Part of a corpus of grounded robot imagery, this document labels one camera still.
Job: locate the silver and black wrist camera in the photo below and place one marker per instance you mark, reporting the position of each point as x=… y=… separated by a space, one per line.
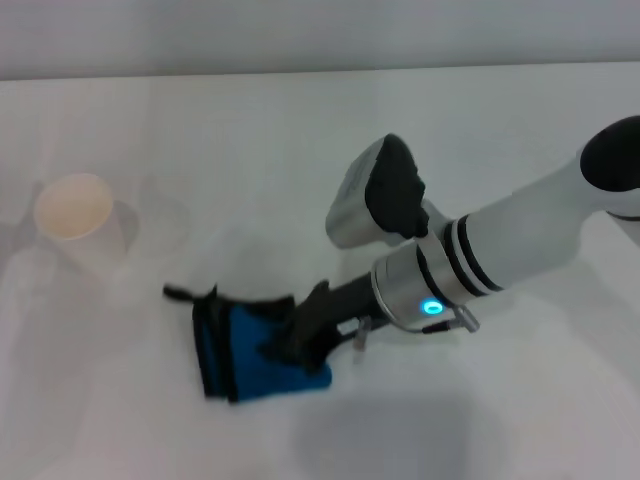
x=375 y=195

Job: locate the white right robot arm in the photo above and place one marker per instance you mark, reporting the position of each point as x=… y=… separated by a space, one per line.
x=525 y=235

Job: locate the white paper cup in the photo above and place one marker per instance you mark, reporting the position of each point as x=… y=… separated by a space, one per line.
x=80 y=220

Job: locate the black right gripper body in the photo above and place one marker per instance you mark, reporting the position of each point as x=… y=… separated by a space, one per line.
x=332 y=310

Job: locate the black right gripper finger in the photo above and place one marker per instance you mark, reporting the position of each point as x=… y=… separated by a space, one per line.
x=320 y=357
x=280 y=347

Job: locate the blue rag with black trim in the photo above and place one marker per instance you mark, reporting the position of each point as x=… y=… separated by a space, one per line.
x=235 y=350

